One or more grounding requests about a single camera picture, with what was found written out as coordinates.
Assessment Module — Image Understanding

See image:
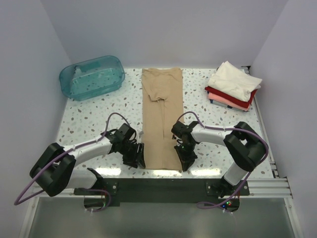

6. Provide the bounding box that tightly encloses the beige t shirt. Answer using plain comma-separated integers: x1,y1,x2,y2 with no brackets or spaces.
142,67,183,171

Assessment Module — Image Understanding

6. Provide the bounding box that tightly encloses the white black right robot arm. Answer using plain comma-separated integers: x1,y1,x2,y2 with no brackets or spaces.
171,121,268,198

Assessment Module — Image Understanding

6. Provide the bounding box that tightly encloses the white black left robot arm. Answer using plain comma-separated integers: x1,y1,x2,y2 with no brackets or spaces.
30,123,146,197

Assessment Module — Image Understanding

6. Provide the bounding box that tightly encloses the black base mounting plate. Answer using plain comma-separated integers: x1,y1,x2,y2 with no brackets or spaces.
74,178,250,211

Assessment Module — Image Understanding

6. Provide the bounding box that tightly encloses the pink folded t shirt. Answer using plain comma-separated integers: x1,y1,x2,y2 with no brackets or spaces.
208,92,250,112

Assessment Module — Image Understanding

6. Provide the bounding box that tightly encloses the red folded t shirt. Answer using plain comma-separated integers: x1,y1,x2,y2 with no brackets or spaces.
205,86,257,108

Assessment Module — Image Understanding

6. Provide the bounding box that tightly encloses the cream folded t shirt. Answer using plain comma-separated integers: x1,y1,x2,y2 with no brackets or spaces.
207,61,263,102

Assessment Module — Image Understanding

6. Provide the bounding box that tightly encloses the teal transparent plastic bin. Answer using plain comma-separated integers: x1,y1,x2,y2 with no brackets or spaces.
59,56,125,101

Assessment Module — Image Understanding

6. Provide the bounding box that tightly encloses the aluminium front rail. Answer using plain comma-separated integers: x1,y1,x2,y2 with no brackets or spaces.
31,176,294,199

